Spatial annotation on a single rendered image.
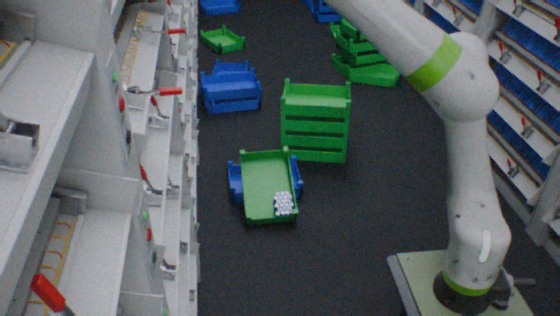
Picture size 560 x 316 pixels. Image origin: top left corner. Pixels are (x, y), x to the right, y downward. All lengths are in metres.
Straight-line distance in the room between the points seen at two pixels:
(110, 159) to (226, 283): 1.23
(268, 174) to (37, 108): 1.68
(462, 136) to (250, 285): 0.89
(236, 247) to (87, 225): 1.31
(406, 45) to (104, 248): 0.64
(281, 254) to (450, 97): 1.03
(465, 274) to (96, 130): 0.97
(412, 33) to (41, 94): 0.69
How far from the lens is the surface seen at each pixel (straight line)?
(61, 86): 0.42
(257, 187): 1.99
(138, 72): 0.90
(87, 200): 0.58
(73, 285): 0.51
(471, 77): 0.98
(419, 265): 1.44
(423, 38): 0.94
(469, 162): 1.27
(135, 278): 0.67
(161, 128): 1.12
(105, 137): 0.54
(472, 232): 1.21
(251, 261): 1.79
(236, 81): 2.80
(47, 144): 0.35
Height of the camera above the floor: 1.31
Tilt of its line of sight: 36 degrees down
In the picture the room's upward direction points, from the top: straight up
